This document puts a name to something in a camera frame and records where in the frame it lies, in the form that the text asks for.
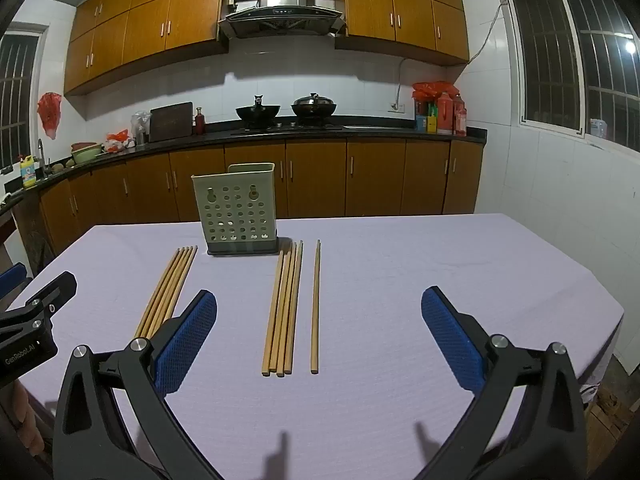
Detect lavender tablecloth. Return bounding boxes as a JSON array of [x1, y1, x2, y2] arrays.
[[0, 212, 625, 480]]

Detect orange bottle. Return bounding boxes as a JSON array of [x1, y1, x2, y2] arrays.
[[437, 92, 453, 135]]

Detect red oil bottle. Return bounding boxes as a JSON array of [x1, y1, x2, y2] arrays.
[[452, 94, 468, 137]]

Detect black pot with lid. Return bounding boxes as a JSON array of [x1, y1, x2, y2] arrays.
[[291, 92, 337, 120]]

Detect black wok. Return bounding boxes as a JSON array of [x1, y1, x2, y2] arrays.
[[235, 95, 282, 128]]

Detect person's left hand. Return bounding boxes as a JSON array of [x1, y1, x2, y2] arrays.
[[0, 379, 32, 453]]

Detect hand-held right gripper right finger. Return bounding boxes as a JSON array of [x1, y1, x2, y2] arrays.
[[420, 286, 587, 480]]

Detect green bowl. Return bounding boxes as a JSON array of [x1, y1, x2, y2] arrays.
[[70, 141, 105, 165]]

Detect clear plastic bag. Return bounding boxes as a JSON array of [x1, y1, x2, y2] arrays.
[[131, 111, 152, 145]]

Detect large barred window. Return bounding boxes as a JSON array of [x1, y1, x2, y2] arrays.
[[495, 0, 640, 153]]

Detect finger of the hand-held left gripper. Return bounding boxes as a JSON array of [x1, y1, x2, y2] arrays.
[[0, 262, 27, 302], [0, 271, 78, 333]]

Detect green perforated utensil holder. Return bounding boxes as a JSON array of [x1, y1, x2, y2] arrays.
[[191, 162, 281, 257]]

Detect gas stove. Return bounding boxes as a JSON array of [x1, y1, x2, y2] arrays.
[[230, 120, 346, 134]]

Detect wooden wall cabinets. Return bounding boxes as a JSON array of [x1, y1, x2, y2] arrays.
[[64, 0, 471, 97]]

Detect red and white plastic bag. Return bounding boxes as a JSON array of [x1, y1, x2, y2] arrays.
[[105, 129, 136, 153]]

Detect hanging red plastic bag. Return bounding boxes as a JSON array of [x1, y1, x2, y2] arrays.
[[38, 91, 63, 140]]

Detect black kitchen countertop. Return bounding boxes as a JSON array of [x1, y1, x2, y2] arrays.
[[0, 122, 488, 206]]

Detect wooden chopstick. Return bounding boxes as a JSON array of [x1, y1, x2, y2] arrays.
[[284, 240, 305, 376], [310, 240, 322, 374], [154, 246, 195, 336], [134, 247, 181, 338], [269, 240, 293, 375], [147, 247, 190, 338], [167, 246, 199, 322], [261, 251, 286, 377], [140, 247, 185, 338], [276, 242, 299, 377]]

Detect white wall cable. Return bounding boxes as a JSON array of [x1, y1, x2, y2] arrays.
[[395, 2, 507, 106]]

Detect red bag over bottles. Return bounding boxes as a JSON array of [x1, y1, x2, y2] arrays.
[[411, 81, 460, 103]]

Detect wooden base cabinets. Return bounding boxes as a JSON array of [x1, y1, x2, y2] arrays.
[[12, 137, 486, 261]]

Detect small barred window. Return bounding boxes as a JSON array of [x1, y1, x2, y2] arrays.
[[0, 22, 48, 173]]

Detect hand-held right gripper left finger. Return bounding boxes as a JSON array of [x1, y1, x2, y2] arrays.
[[52, 289, 223, 480]]

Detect dark cutting board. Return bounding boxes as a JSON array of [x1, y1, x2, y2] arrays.
[[148, 102, 194, 143]]

